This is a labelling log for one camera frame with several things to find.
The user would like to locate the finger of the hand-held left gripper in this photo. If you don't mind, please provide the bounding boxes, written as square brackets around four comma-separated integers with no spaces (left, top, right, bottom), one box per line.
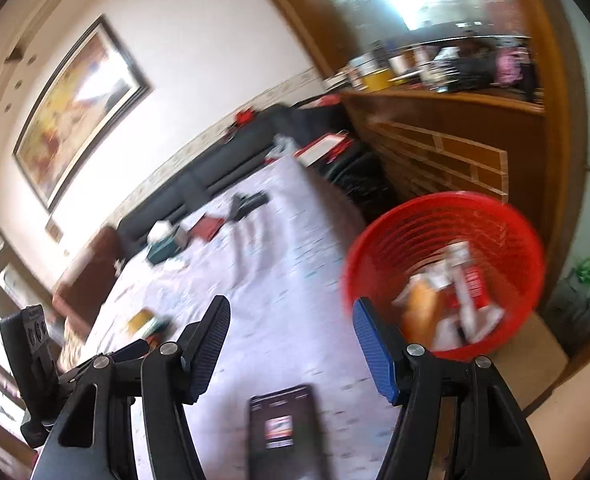
[107,338,150,363]

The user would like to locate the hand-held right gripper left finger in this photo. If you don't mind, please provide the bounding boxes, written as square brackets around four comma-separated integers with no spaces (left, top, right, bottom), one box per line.
[31,295,232,480]

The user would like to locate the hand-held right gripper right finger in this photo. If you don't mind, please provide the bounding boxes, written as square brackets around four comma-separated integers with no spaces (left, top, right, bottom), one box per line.
[352,297,546,480]

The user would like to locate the red plastic mesh basket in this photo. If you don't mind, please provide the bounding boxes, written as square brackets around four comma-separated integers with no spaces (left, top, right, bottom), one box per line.
[341,191,546,361]

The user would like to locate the white red snack wrapper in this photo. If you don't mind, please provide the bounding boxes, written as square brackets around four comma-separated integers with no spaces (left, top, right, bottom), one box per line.
[445,241,496,331]

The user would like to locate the gold cardboard box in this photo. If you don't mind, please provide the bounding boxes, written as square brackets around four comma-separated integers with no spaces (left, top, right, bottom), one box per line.
[127,308,156,337]

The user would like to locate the green tissue packet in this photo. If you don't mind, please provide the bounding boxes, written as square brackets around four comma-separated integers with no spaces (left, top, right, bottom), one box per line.
[147,315,173,338]

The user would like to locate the brown armchair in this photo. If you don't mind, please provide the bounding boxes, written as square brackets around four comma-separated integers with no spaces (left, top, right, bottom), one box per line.
[52,225,126,331]

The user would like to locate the green tissue box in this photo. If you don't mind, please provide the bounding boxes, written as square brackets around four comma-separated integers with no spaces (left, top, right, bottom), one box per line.
[146,221,188,265]

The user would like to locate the black smartphone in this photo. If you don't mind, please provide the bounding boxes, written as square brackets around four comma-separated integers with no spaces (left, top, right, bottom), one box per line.
[247,384,332,480]

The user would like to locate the dark red flat packet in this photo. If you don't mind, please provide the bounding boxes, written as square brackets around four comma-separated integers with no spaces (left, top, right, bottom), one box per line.
[190,215,226,242]

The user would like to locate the black toy pistol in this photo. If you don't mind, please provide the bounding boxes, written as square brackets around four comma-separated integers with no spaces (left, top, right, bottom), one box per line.
[227,190,270,222]

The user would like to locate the black sofa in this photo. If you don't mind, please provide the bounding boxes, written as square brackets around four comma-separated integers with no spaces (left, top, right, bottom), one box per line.
[117,102,360,246]

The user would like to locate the black bag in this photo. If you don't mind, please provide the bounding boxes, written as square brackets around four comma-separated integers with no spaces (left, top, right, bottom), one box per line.
[325,145,400,211]

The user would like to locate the red gift box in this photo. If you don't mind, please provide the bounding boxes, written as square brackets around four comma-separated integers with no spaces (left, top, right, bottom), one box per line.
[295,132,352,167]

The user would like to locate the white crumpled plastic bag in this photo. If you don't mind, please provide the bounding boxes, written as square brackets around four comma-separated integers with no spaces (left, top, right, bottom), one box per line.
[267,135,298,161]

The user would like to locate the framed horse painting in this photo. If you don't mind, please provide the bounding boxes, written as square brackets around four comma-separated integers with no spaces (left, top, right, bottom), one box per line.
[12,15,153,213]

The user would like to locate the wooden brick-pattern counter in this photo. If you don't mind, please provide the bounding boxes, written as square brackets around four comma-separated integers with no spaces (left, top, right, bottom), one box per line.
[325,87,548,241]

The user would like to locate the yellow container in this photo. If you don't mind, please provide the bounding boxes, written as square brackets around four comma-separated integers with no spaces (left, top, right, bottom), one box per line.
[360,70,393,92]

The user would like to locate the counter toiletries clutter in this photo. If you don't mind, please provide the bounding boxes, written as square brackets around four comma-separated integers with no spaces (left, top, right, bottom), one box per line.
[325,35,546,103]

